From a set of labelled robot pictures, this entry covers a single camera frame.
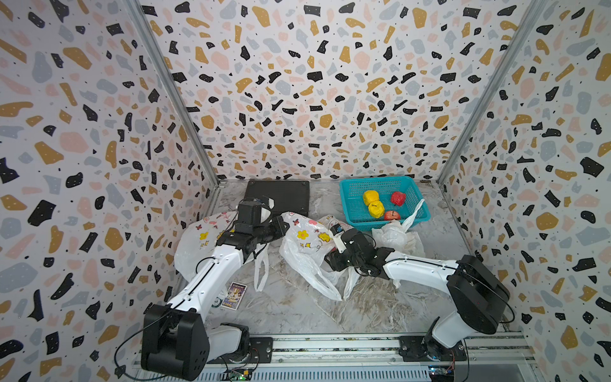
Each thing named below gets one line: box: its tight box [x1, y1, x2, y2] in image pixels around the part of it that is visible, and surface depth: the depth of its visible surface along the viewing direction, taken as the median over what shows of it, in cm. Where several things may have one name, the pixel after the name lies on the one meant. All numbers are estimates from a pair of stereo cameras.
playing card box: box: [221, 281, 249, 312], surface depth 85 cm
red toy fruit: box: [390, 191, 407, 207], surface depth 111 cm
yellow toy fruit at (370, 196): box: [362, 189, 380, 207], surface depth 112 cm
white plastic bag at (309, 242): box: [279, 211, 361, 301], surface depth 85 cm
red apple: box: [383, 210, 401, 221], surface depth 105 cm
